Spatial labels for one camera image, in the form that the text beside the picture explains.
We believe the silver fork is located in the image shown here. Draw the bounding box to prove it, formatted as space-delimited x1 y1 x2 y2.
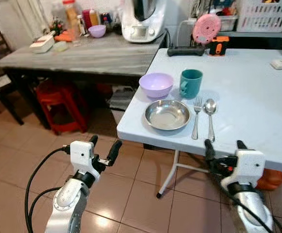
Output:
191 96 203 140

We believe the silver spoon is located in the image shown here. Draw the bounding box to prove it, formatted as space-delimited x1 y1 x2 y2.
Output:
204 99 217 142

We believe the orange plastic bag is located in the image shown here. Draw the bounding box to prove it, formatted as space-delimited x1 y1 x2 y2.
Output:
256 169 282 191

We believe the white folding table leg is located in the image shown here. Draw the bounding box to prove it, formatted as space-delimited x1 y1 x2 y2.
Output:
156 150 209 199

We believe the red plastic stool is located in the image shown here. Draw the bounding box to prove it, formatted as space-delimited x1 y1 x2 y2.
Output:
35 80 90 135

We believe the stainless steel plate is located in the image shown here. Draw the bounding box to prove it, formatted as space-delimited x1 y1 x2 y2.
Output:
145 100 191 131

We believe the teal mug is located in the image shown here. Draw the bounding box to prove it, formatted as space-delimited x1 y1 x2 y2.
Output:
180 69 203 100

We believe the large purple plastic bowl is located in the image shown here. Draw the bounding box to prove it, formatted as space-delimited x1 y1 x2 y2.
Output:
139 73 174 99

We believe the pale green small container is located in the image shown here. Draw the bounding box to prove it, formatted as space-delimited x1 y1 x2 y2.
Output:
53 41 68 52

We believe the orange and black device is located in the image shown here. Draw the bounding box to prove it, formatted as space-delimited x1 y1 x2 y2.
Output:
208 36 230 56

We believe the orange small item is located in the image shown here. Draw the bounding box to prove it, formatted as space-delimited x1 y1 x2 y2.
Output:
54 32 74 43

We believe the white rectangular box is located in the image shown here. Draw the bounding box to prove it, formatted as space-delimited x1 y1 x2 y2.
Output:
30 33 56 53

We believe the small purple bowl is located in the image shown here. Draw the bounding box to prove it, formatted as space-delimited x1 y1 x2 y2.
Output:
88 25 107 38

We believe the pink round fan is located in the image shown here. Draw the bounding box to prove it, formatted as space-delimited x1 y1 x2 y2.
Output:
193 14 222 45

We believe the red bottle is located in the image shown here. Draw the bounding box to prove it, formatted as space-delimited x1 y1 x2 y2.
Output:
82 9 93 30

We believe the clear plastic container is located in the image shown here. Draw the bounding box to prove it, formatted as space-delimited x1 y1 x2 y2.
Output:
218 16 238 32

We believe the bottle with orange liquid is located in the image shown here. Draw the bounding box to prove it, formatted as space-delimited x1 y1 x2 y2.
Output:
63 0 81 34

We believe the white kitchen appliance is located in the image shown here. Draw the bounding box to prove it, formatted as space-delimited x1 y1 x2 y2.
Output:
120 0 168 44

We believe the white plastic basket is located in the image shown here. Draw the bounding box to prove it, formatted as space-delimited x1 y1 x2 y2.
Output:
236 0 282 33

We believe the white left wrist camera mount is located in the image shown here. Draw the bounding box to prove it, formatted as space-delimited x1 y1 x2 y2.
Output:
69 141 95 176

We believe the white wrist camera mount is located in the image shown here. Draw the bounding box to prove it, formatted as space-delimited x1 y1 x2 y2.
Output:
222 150 266 190
69 141 95 176

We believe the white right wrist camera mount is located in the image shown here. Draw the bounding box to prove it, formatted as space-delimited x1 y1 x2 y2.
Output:
222 150 266 190

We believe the short black left arm cable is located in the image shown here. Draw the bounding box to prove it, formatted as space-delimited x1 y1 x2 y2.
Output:
28 187 64 233

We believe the long black left arm cable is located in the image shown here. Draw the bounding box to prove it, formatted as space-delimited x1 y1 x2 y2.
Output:
24 146 72 233

